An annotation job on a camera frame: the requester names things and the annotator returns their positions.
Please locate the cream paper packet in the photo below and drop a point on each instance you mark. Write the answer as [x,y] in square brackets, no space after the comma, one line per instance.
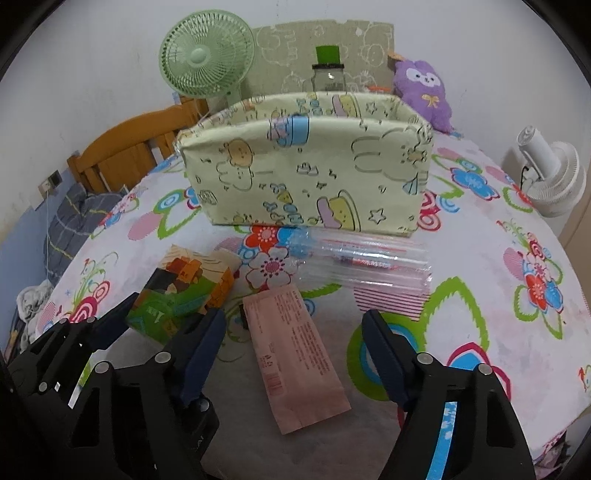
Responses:
[228,258]

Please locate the purple plush toy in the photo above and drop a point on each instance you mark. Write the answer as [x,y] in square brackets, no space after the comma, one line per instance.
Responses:
[425,92]

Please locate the green desk fan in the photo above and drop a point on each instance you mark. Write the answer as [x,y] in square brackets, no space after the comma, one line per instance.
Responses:
[198,55]

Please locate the clear plastic bag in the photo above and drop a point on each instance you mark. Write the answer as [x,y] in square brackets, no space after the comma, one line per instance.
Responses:
[369,267]

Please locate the small jar with orange lid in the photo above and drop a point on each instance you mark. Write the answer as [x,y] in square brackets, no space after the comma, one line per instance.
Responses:
[376,87]

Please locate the yellow printed storage box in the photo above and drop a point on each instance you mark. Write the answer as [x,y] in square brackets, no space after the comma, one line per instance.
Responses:
[277,184]

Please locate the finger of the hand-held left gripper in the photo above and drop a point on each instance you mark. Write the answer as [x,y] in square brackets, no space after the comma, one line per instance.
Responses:
[113,316]
[203,422]

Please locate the pink flat packet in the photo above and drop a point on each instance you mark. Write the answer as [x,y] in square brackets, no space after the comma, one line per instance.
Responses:
[295,360]

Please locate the white standing fan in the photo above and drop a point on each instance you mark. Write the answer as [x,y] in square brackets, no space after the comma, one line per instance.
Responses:
[558,180]

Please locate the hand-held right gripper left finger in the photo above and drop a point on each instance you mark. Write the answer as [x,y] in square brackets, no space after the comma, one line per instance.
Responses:
[203,350]

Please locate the green printed tissue packet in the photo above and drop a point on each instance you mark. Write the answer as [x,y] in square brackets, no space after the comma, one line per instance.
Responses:
[184,295]

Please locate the grey plaid pillow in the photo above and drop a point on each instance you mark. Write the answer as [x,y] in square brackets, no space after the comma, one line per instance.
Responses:
[78,217]

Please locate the wall socket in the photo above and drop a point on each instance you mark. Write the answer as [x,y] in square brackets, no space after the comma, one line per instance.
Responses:
[54,177]

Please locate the wooden bed headboard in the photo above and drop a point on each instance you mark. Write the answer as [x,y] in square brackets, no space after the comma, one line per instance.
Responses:
[120,147]

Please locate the glass jar with green lid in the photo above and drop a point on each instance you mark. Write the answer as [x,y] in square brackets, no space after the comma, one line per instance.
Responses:
[328,78]

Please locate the grey crumpled cloth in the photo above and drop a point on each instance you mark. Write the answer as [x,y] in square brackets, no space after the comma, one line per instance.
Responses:
[32,300]

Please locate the green printed board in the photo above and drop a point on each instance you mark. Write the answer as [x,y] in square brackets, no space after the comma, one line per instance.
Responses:
[286,46]

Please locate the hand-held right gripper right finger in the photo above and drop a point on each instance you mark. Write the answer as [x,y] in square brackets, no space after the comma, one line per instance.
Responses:
[383,355]

